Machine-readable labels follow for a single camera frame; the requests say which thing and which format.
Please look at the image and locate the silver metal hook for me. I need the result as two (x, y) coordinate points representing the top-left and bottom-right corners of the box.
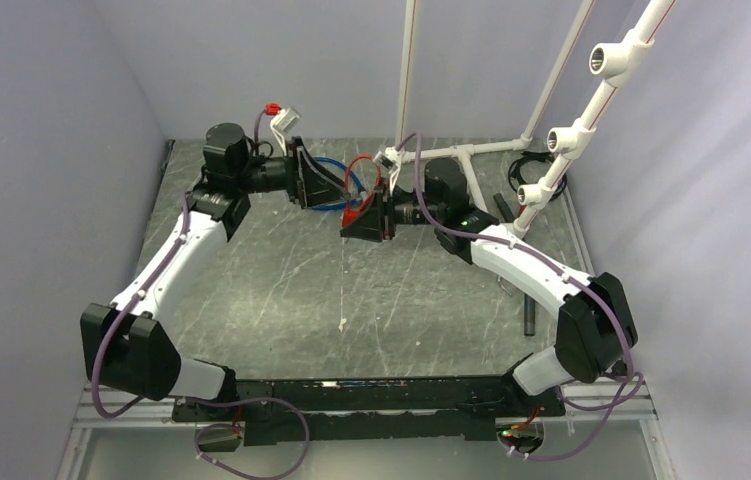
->
(496, 276), (514, 297)

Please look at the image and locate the white PVC pipe frame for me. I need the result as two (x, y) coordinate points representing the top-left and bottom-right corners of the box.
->
(394, 1), (673, 237)

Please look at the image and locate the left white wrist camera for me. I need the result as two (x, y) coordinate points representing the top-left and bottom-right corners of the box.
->
(264, 102), (301, 155)

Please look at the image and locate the aluminium frame rail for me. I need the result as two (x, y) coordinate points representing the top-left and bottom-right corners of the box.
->
(56, 380), (674, 480)

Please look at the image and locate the black coiled cable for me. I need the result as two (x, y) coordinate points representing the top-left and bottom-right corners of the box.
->
(506, 150), (570, 200)

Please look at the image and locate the dark grey rod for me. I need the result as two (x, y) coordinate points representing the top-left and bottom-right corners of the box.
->
(493, 193), (537, 337)

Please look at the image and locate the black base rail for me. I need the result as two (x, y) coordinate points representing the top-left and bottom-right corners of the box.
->
(170, 366), (565, 446)

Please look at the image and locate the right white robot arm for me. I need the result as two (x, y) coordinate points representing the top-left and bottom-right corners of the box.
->
(340, 158), (638, 415)

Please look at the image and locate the blue cable lock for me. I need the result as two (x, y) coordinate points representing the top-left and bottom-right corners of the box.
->
(300, 157), (367, 211)

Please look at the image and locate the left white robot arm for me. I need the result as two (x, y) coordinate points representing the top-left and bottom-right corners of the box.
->
(80, 123), (350, 420)

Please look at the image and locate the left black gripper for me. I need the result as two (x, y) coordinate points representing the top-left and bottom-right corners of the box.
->
(236, 137), (351, 209)

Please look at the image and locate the red cable lock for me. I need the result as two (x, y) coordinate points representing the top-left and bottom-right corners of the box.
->
(340, 154), (384, 230)

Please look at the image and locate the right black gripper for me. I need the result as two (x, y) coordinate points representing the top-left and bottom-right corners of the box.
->
(341, 178), (444, 243)

